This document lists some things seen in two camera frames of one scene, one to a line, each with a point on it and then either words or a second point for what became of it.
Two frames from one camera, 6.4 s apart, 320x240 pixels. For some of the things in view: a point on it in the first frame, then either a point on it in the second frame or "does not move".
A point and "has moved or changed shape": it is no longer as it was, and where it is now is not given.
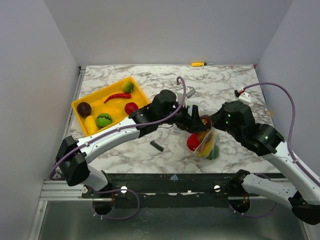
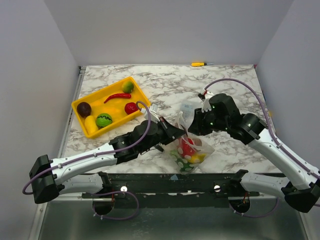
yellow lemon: x=90 y=125 does not move
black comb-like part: x=156 y=146 does not move
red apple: x=130 y=107 does not move
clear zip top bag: x=205 y=144 has moved or changed shape
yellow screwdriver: x=200 y=64 does not move
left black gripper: x=193 y=123 -> x=171 y=132
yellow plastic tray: x=108 y=105 does not move
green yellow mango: x=127 y=86 does not move
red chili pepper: x=119 y=95 does not move
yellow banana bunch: x=206 y=139 -> x=197 y=158
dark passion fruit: x=84 y=109 does not move
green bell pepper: x=215 y=153 -> x=184 y=165
